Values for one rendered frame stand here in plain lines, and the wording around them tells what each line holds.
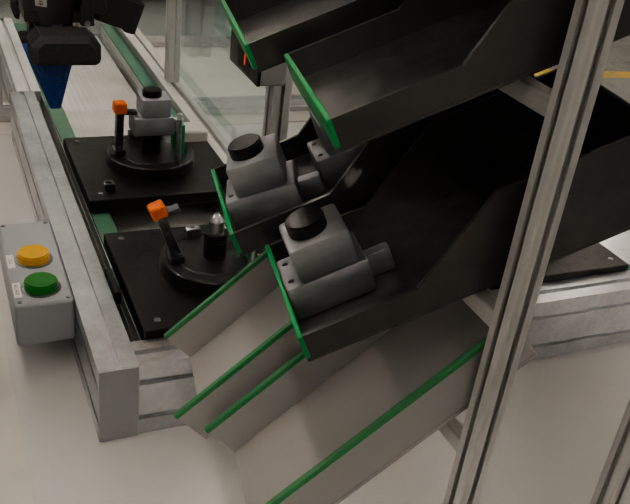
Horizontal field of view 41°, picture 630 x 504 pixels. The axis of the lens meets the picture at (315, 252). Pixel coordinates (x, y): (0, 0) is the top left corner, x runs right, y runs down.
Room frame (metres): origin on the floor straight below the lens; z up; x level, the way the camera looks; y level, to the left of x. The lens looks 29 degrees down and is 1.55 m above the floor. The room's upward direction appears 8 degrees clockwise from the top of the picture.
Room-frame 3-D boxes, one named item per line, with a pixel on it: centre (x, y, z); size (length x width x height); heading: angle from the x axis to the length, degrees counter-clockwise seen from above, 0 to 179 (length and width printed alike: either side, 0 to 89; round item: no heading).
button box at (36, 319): (0.93, 0.36, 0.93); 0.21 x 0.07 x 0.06; 27
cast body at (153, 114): (1.26, 0.28, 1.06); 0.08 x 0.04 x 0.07; 117
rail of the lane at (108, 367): (1.13, 0.39, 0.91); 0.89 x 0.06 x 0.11; 27
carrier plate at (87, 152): (1.25, 0.29, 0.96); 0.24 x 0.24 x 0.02; 27
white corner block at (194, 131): (1.38, 0.24, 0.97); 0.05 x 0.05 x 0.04; 27
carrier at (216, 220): (0.95, 0.13, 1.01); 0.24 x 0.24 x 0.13; 27
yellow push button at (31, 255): (0.93, 0.36, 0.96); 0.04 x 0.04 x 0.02
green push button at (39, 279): (0.87, 0.33, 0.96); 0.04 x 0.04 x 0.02
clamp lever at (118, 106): (1.23, 0.32, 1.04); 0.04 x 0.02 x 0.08; 117
